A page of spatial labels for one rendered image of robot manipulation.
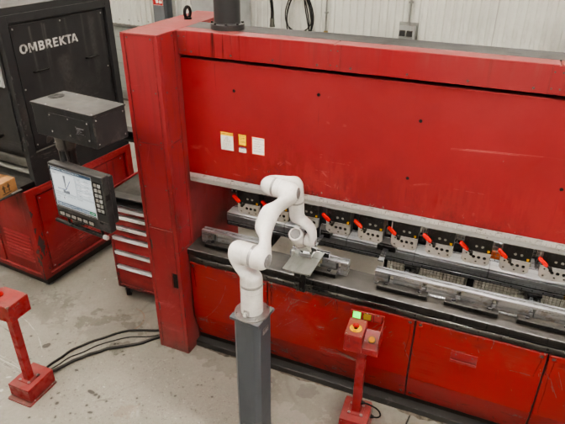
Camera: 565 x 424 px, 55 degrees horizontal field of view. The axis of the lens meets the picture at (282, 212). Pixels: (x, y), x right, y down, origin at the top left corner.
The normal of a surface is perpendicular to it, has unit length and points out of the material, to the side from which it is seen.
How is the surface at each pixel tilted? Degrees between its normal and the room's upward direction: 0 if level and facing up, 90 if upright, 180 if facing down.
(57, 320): 0
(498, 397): 90
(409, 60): 90
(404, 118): 90
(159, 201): 90
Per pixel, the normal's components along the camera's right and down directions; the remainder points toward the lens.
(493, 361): -0.39, 0.44
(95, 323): 0.00, -0.88
